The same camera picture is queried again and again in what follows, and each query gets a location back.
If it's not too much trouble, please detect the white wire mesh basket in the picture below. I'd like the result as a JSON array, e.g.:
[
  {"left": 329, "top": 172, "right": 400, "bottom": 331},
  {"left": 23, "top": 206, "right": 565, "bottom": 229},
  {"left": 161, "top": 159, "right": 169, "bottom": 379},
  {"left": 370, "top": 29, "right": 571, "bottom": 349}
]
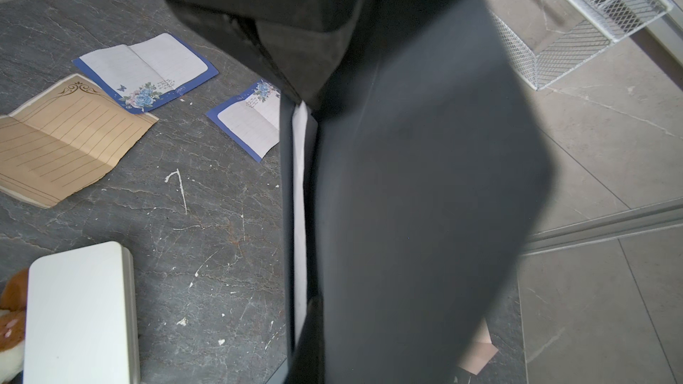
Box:
[{"left": 491, "top": 0, "right": 675, "bottom": 91}]

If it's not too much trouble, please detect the brown white dog plush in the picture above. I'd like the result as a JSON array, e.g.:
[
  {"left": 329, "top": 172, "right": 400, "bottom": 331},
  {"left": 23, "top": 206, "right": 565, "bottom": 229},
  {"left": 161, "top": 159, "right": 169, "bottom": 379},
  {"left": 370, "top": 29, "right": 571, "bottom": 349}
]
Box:
[{"left": 1, "top": 268, "right": 28, "bottom": 383}]

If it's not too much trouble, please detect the white letter paper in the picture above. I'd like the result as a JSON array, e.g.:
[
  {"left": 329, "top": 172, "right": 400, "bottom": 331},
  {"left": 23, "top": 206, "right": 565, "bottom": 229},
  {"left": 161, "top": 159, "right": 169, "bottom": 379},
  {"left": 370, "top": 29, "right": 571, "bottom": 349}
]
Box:
[
  {"left": 206, "top": 79, "right": 281, "bottom": 162},
  {"left": 292, "top": 103, "right": 309, "bottom": 344}
]

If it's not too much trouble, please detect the white blue bordered letter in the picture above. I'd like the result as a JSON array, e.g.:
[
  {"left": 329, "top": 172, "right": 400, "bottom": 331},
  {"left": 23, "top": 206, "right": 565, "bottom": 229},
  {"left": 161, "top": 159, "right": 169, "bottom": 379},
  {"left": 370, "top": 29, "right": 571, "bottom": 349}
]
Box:
[{"left": 73, "top": 33, "right": 218, "bottom": 115}]

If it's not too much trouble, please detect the grey envelope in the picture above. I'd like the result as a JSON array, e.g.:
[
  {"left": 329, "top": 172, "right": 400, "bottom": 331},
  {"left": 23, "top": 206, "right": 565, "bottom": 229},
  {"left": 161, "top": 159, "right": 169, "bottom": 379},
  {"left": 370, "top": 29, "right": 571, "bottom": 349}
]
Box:
[{"left": 280, "top": 0, "right": 554, "bottom": 383}]

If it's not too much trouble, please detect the white rectangular box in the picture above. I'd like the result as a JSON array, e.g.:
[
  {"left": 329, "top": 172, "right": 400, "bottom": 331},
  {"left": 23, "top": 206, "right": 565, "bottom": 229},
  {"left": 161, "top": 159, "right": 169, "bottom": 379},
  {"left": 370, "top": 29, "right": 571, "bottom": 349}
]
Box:
[{"left": 23, "top": 241, "right": 141, "bottom": 383}]

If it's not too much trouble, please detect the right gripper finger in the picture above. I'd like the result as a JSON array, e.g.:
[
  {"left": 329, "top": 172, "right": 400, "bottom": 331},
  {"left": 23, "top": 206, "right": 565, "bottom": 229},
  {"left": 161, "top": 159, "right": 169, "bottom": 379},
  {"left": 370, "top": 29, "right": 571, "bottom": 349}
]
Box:
[{"left": 285, "top": 295, "right": 325, "bottom": 384}]

